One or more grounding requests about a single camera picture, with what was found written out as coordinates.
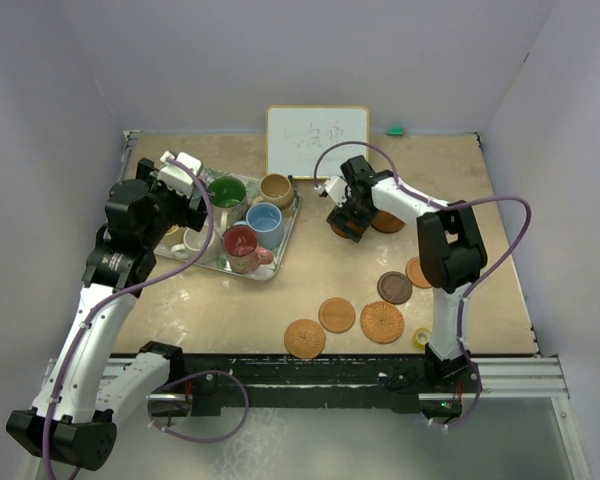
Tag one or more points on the white mug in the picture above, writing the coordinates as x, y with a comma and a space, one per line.
192, 244

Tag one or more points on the red pink mug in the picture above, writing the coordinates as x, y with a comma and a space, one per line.
242, 248

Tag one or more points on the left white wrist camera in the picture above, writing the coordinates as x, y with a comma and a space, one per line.
176, 169

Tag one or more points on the floral serving tray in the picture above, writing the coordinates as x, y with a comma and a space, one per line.
221, 264

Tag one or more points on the black base frame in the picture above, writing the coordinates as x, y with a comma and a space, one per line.
401, 383

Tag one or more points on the small whiteboard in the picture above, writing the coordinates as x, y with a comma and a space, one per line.
303, 141

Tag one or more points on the green small object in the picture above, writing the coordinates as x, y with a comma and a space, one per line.
396, 131

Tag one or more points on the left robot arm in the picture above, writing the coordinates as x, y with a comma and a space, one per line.
75, 418

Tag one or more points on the yellow tape roll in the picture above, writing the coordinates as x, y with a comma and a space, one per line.
421, 337

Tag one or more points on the tan brown mug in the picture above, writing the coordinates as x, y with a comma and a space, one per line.
275, 189

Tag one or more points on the orange wooden coaster front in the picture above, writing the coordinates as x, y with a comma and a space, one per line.
336, 315

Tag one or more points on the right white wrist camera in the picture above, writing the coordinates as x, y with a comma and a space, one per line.
335, 188

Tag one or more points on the light blue mug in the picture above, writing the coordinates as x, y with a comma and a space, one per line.
266, 220

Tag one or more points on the yellow mug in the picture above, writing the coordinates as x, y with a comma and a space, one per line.
173, 236

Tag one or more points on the green mug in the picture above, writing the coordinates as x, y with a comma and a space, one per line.
229, 200

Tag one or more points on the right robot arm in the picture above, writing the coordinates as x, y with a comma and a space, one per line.
450, 249

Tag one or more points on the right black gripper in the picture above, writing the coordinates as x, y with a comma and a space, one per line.
341, 215

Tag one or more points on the orange wooden coaster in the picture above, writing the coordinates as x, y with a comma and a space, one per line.
415, 274
336, 315

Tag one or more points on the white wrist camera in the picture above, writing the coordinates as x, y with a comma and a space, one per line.
176, 169
335, 188

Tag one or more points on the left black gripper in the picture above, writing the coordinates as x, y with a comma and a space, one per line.
189, 217

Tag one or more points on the woven rattan coaster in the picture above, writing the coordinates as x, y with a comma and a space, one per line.
382, 322
305, 339

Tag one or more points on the aluminium rail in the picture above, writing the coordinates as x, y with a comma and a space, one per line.
500, 377

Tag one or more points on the dark walnut coaster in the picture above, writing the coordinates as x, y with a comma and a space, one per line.
387, 223
394, 287

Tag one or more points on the brown ringed coaster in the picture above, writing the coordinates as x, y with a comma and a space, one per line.
343, 233

